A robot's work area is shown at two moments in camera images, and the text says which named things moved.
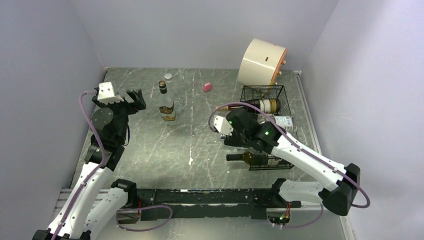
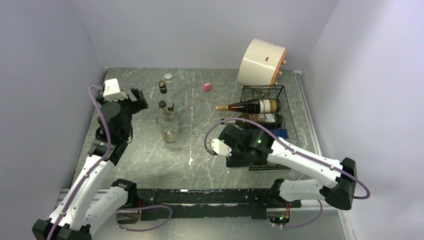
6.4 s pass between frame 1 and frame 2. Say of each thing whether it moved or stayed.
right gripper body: moved
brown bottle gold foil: stayed
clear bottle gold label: stayed
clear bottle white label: moved
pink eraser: stayed
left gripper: stayed
